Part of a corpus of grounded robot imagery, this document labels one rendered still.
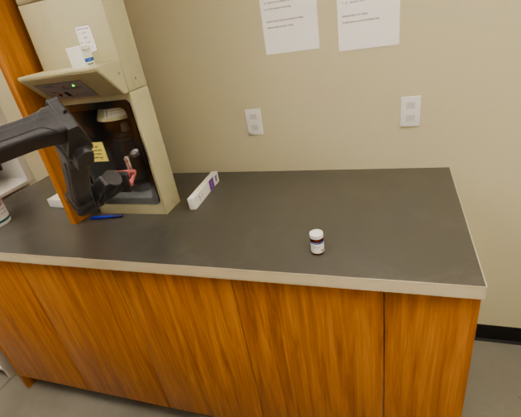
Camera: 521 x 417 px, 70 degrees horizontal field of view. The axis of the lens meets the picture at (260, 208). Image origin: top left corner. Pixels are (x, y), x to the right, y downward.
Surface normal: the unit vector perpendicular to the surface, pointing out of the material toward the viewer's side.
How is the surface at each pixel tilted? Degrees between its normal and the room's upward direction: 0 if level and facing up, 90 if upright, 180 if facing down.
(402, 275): 0
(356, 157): 90
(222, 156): 90
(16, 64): 90
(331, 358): 90
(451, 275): 0
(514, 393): 0
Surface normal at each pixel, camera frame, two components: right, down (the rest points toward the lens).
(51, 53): -0.29, 0.49
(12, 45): 0.95, 0.01
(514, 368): -0.15, -0.87
